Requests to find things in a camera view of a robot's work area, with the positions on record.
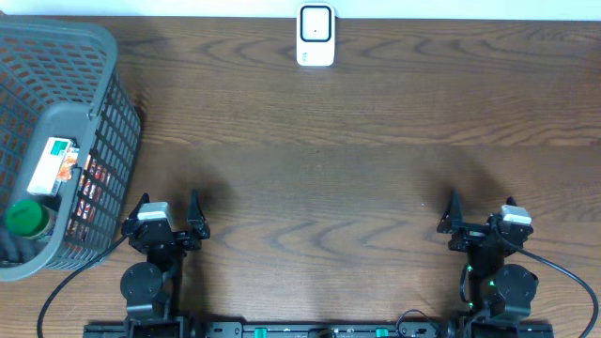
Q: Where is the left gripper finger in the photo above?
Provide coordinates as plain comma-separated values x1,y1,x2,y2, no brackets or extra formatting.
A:
187,190,206,226
128,192,149,220

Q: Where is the orange snack bar wrapper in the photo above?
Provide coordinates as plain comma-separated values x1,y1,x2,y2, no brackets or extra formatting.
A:
56,146,79,182

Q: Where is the white green carton box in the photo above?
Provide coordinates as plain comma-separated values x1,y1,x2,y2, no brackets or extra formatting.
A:
27,137,74,197

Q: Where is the green lid jar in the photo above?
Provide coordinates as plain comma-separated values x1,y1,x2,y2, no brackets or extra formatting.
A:
6,200,56,240

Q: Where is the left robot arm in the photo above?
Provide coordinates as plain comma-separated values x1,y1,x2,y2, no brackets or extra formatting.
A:
120,190,210,338

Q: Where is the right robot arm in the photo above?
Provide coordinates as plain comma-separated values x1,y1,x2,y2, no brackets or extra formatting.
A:
437,192,538,337

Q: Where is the white barcode scanner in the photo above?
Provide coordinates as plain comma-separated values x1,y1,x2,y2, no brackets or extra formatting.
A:
296,2,335,67

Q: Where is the grey plastic basket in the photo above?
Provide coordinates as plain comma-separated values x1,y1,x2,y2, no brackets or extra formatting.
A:
1,16,142,282

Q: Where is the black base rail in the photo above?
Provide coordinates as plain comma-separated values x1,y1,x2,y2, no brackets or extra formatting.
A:
83,321,554,338

